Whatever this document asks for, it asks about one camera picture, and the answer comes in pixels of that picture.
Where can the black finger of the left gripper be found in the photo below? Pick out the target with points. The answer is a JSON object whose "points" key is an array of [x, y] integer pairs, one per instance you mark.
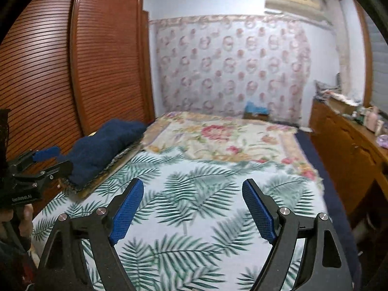
{"points": [[30, 157], [63, 169]]}

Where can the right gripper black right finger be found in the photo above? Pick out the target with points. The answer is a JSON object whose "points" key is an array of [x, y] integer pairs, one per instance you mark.
{"points": [[322, 263]]}

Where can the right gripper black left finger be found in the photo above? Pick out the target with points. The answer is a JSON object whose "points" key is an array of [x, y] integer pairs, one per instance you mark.
{"points": [[63, 264]]}

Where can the navy blue printed t-shirt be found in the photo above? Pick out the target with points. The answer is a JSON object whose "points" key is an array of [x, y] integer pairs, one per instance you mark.
{"points": [[92, 154]]}

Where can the person's left hand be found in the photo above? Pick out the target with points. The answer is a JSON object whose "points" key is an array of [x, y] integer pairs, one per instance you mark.
{"points": [[23, 219]]}

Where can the navy circle-patterned folded cloth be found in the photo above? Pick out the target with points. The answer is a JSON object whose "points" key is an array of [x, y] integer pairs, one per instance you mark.
{"points": [[116, 164]]}

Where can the navy blue bed sheet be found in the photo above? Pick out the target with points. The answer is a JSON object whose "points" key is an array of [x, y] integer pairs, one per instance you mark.
{"points": [[335, 208]]}

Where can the brown louvered wardrobe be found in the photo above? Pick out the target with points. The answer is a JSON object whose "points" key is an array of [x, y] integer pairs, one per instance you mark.
{"points": [[69, 66]]}

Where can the wooden sideboard cabinet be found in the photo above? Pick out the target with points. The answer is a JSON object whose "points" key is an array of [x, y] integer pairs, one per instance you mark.
{"points": [[351, 156]]}

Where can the white palm-leaf bed cover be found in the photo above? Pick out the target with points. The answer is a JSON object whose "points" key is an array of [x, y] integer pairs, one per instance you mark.
{"points": [[192, 230]]}

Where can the pink thermos bottle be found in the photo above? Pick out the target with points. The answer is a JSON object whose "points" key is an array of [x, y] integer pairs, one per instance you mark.
{"points": [[371, 119]]}

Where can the cream floral blanket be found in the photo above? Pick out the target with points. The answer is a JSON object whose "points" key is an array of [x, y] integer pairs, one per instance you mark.
{"points": [[226, 139]]}

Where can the cardboard box on sideboard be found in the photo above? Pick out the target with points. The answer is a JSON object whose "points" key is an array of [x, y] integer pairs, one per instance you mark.
{"points": [[340, 106]]}

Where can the cardboard box with blue bag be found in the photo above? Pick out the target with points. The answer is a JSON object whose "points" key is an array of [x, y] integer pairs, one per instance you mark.
{"points": [[253, 112]]}

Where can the grey window blind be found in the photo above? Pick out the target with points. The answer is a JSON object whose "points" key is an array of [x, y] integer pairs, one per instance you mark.
{"points": [[379, 66]]}

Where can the pink circle-patterned curtain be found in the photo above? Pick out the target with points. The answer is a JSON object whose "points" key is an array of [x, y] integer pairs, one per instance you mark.
{"points": [[220, 64]]}

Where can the cream side curtain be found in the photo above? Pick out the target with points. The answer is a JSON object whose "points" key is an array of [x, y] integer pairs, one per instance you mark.
{"points": [[336, 16]]}

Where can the white wall air conditioner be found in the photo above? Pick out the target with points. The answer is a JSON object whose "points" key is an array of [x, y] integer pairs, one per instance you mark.
{"points": [[309, 8]]}

